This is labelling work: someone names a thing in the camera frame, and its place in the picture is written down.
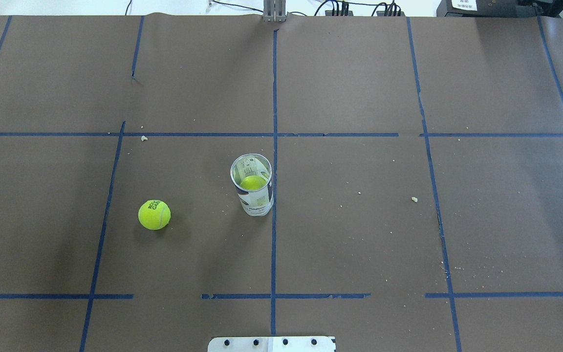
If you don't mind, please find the yellow tennis ball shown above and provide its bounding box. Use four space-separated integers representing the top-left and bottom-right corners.
138 199 172 230

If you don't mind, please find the tennis ball inside can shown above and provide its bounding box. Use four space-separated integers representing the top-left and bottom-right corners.
239 175 268 192

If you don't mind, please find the clear tennis ball can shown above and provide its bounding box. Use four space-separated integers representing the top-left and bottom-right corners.
230 154 274 217

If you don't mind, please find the black device box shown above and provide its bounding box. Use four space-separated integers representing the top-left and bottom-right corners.
435 0 539 18

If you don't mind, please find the aluminium frame post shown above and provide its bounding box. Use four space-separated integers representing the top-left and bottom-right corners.
262 0 288 22

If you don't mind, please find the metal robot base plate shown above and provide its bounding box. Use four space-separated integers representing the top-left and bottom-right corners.
207 336 337 352

